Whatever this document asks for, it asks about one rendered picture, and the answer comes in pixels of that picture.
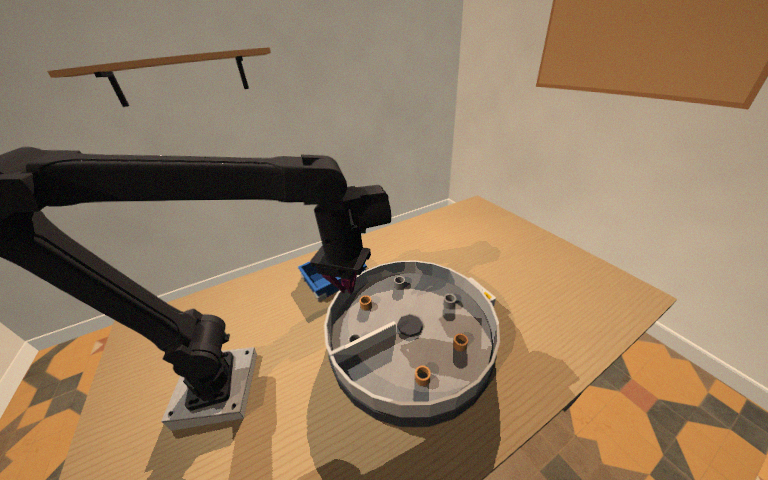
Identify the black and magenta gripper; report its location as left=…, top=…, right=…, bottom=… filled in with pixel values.
left=310, top=229, right=371, bottom=294

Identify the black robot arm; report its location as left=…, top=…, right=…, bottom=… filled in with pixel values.
left=0, top=147, right=391, bottom=411

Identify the blue crate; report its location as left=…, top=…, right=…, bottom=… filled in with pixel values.
left=298, top=261, right=339, bottom=302

